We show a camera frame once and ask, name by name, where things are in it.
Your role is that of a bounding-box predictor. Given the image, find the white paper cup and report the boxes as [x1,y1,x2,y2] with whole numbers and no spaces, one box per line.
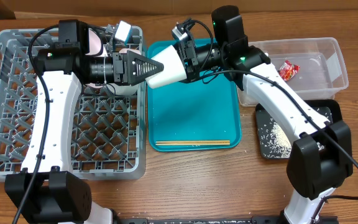
[146,45,187,89]

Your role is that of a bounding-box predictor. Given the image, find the red snack wrapper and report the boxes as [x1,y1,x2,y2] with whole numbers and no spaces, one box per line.
[278,60,300,81]

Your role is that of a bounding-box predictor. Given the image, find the white rice pile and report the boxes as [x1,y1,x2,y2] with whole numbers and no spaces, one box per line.
[255,110,291,159]

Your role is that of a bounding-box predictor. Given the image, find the pink small bowl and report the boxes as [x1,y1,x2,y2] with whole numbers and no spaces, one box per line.
[119,48,142,59]

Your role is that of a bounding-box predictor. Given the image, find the grey-white shallow bowl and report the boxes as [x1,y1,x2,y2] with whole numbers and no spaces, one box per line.
[107,83,139,96]

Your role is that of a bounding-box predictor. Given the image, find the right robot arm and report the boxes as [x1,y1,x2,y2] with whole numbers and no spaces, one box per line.
[172,5,355,223]

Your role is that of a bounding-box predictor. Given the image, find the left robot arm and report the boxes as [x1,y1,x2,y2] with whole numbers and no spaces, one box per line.
[4,19,164,223]

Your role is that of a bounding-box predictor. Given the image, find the clear plastic waste bin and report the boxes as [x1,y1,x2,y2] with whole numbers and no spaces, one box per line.
[250,37,349,100]

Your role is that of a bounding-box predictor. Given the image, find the teal plastic serving tray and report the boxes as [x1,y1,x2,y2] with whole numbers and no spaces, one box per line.
[147,37,242,152]

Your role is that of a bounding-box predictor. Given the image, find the grey plastic dish rack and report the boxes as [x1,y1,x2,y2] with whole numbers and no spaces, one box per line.
[0,29,146,182]

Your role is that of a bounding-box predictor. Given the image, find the upper wooden chopstick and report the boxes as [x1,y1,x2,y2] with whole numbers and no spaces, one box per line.
[156,140,230,145]

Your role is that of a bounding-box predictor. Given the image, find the black rectangular tray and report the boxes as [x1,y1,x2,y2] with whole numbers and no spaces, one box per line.
[255,99,342,159]

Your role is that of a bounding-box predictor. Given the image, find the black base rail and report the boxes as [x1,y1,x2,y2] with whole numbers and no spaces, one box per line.
[113,215,338,224]

